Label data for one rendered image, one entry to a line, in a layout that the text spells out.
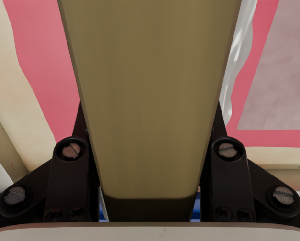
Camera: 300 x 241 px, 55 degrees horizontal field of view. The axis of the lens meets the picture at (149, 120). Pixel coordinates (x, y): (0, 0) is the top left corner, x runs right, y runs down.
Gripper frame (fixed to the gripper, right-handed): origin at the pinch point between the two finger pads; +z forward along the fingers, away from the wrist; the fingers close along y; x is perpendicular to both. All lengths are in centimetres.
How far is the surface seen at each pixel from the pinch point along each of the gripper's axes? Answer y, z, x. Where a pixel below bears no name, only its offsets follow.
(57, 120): -10.4, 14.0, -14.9
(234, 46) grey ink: 7.4, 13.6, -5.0
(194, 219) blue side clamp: 6.1, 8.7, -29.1
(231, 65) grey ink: 7.5, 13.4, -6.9
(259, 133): 13.1, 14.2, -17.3
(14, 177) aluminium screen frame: -16.9, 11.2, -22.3
